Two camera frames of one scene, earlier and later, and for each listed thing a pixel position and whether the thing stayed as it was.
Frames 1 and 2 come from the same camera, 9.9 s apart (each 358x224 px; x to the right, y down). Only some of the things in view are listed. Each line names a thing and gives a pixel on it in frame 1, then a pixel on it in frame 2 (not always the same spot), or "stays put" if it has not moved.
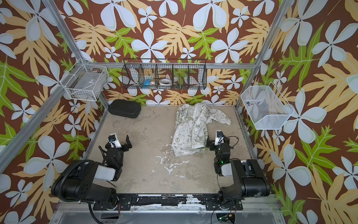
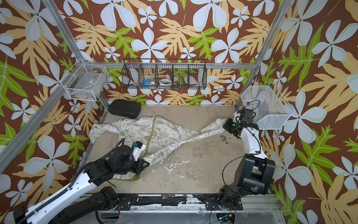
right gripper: (212, 143) → (227, 126)
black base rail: (211, 202) stays put
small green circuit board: (223, 218) stays put
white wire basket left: (85, 81) stays put
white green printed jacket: (190, 133) → (140, 139)
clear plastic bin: (266, 107) stays put
